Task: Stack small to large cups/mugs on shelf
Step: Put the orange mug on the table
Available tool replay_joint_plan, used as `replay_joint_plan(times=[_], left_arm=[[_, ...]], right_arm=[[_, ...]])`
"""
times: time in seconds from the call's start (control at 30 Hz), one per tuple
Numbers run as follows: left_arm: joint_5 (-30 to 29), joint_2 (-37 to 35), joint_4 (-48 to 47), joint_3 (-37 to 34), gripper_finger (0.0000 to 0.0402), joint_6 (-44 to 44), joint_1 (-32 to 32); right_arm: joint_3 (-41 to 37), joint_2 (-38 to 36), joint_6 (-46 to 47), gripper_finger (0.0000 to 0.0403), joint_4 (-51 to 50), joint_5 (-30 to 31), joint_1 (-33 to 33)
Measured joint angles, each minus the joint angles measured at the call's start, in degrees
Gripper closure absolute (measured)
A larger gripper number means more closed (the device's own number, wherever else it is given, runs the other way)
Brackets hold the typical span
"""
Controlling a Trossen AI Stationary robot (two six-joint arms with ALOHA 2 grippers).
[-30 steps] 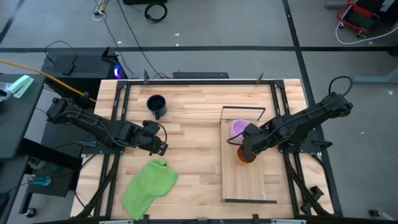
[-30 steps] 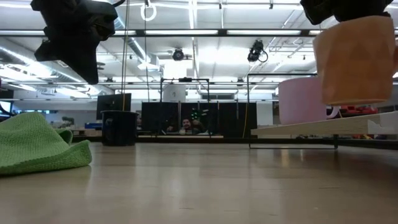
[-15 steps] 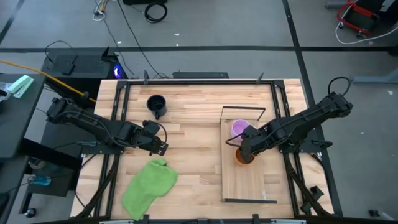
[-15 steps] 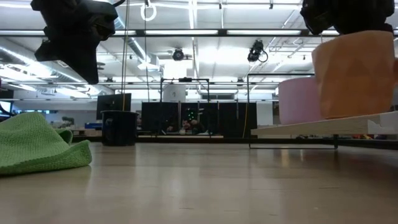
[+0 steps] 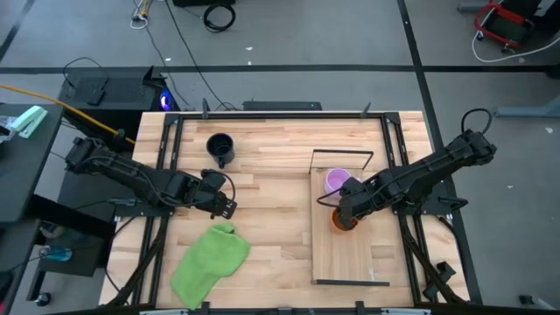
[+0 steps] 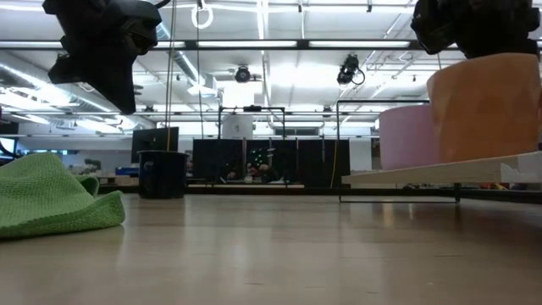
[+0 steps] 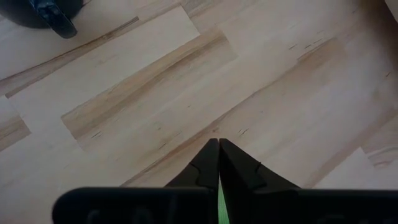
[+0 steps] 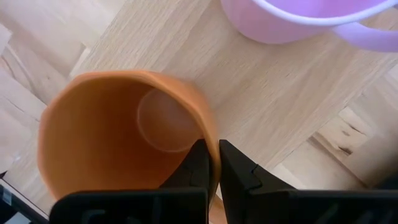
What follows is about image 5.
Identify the black power strip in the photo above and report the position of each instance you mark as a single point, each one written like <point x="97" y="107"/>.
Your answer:
<point x="282" y="106"/>

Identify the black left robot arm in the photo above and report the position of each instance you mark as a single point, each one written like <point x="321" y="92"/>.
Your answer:
<point x="131" y="175"/>

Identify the black computer tower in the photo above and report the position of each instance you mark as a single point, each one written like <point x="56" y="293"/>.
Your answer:
<point x="127" y="94"/>

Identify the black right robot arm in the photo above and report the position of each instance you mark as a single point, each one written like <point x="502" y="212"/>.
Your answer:
<point x="429" y="172"/>

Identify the wooden tray board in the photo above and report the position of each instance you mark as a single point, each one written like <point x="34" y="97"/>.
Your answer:
<point x="345" y="256"/>

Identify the black mug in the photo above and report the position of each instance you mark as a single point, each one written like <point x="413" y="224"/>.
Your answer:
<point x="220" y="148"/>

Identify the grey table foot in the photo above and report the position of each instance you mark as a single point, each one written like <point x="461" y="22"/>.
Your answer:
<point x="525" y="113"/>

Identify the black metal table frame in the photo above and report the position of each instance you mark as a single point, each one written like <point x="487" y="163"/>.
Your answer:
<point x="280" y="116"/>

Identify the green microfibre cloth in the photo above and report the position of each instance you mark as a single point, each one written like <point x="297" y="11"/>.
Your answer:
<point x="210" y="262"/>

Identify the purple mug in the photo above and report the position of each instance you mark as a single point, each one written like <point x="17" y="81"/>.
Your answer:
<point x="334" y="179"/>

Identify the red and black cart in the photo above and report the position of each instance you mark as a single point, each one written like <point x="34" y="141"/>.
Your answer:
<point x="503" y="24"/>

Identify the black desk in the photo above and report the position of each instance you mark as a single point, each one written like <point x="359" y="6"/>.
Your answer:
<point x="22" y="175"/>

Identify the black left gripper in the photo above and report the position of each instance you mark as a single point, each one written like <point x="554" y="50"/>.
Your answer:
<point x="210" y="192"/>

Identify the mint green stapler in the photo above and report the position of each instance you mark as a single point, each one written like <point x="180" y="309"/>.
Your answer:
<point x="28" y="121"/>

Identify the orange mug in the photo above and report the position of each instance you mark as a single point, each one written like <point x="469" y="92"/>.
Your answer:
<point x="337" y="226"/>

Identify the blue bottle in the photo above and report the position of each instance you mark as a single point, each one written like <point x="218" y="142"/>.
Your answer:
<point x="57" y="254"/>

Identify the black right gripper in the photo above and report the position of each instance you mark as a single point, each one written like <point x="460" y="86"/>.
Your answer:
<point x="356" y="199"/>

